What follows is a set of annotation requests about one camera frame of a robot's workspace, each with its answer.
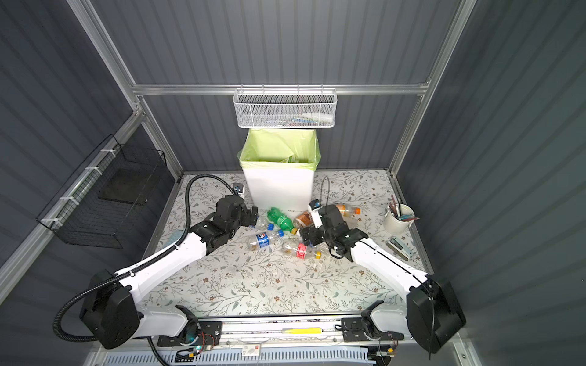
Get orange label bottle top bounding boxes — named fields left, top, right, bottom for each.
left=335, top=204, right=361, bottom=217

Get brown cola bottle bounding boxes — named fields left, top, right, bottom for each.
left=293, top=211, right=313, bottom=230

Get pink label bottle yellow cap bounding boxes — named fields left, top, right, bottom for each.
left=282, top=241, right=322, bottom=259

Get pepsi bottle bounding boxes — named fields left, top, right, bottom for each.
left=246, top=230, right=285, bottom=251

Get green bottle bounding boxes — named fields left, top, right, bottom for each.
left=267, top=207, right=297, bottom=233

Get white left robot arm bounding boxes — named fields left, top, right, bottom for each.
left=52, top=174, right=258, bottom=349

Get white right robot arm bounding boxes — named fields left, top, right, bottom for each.
left=301, top=199, right=466, bottom=355

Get white plastic trash bin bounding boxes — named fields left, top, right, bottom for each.
left=241, top=162, right=315, bottom=211

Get green bin liner bag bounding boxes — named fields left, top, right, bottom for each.
left=237, top=129, right=321, bottom=171

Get white cup with pens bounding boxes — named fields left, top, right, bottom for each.
left=383, top=197, right=419, bottom=236

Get white wire mesh basket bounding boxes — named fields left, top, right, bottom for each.
left=233, top=89, right=338, bottom=129

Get black wire mesh basket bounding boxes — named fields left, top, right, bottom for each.
left=37, top=137, right=167, bottom=249

